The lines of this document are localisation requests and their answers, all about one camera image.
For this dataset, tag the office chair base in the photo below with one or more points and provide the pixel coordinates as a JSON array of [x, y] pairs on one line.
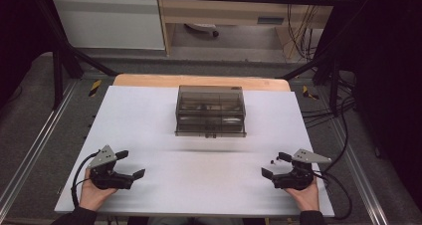
[[203, 27]]

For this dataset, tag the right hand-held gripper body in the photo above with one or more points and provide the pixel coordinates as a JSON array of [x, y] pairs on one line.
[[297, 180]]

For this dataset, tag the clear brown plastic drawer box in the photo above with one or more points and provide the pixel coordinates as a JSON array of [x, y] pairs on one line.
[[210, 112]]

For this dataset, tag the dark curtain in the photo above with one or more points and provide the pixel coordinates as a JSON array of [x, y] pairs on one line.
[[388, 85], [20, 36]]

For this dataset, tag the wooden desk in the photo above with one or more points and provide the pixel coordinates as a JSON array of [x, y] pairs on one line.
[[225, 11]]

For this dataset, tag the yellow black tape strip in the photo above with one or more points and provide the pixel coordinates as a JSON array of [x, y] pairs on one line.
[[95, 88], [309, 94]]

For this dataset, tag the person's right hand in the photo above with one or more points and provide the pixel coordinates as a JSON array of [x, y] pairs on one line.
[[308, 198]]

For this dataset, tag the white cabinet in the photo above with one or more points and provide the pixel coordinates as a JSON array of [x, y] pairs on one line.
[[109, 22]]

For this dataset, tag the person's left hand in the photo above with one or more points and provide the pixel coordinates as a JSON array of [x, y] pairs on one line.
[[91, 196]]

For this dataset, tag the small black object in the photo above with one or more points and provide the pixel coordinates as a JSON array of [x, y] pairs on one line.
[[272, 161]]

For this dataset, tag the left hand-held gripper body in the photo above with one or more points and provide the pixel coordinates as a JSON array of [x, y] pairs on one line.
[[105, 178]]

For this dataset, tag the aluminium rail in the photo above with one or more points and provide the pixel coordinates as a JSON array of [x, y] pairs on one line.
[[36, 142], [360, 165]]

